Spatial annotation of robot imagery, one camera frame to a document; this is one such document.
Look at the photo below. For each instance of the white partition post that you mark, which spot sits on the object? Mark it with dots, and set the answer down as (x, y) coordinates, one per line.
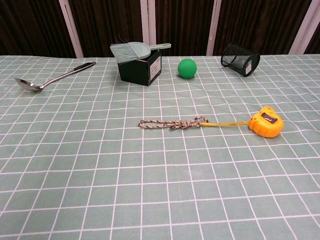
(213, 30)
(145, 25)
(306, 30)
(71, 30)

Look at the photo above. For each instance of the green ball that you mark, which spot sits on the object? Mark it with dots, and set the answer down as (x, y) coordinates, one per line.
(187, 68)

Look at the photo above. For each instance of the light teal hand brush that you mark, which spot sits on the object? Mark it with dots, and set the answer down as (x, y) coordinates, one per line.
(140, 51)

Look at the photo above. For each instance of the yellow tape measure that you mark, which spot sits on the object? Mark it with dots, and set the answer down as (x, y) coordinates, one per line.
(266, 125)

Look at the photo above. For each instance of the black box white label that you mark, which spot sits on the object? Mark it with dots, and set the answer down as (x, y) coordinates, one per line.
(135, 71)

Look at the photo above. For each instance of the green checkered tablecloth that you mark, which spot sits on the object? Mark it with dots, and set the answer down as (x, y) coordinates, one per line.
(160, 180)

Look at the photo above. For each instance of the black mesh pen holder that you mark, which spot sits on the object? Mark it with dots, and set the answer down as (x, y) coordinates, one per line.
(237, 61)

